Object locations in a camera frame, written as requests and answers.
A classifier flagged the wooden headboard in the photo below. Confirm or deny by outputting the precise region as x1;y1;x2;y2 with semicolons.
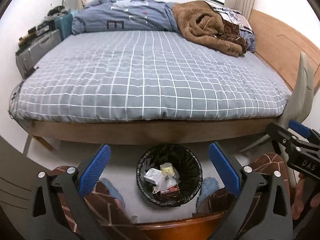
249;9;319;90

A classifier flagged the black trash bin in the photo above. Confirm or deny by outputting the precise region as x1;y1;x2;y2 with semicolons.
136;144;202;207

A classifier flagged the small white cardboard box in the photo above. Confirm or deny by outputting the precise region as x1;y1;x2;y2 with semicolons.
144;168;163;185

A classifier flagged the grey suitcase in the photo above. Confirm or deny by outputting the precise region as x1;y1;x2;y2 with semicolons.
15;29;61;79

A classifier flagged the patterned pillow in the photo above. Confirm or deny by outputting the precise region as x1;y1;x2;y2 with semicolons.
212;6;254;34

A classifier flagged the brown cookie box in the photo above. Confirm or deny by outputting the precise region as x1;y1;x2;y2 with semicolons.
152;185;180;200

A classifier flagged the person's right hand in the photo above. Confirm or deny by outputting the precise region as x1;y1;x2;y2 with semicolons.
290;173;306;220

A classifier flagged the right blue slipper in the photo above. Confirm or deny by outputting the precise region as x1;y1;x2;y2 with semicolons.
196;177;220;213

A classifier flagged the blue striped duvet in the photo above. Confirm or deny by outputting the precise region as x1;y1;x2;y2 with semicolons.
71;0;256;53

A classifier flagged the teal suitcase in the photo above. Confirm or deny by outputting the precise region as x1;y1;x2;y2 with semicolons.
54;14;73;41

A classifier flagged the yellow paper cup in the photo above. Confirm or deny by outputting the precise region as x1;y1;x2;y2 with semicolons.
160;163;175;181

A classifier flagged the white plastic bag with tag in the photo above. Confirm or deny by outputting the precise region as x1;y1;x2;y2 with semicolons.
153;176;178;191

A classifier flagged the left blue slipper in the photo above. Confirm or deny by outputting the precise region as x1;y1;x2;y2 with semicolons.
100;178;125;212

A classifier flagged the brown fleece blanket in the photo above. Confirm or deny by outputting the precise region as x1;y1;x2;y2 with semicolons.
172;1;247;57

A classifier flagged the left pyjama leg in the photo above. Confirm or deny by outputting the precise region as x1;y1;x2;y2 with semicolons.
46;165;137;240

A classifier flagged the wooden bed frame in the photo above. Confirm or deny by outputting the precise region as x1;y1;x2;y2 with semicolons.
18;118;278;145

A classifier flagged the blue slipper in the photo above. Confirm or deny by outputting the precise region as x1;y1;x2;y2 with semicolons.
100;178;125;212
196;177;220;213

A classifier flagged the grey checked bed sheet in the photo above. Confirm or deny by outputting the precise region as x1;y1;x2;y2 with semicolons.
9;31;291;123

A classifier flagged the clutter on suitcases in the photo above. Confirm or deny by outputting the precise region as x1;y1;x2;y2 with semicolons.
15;5;68;55

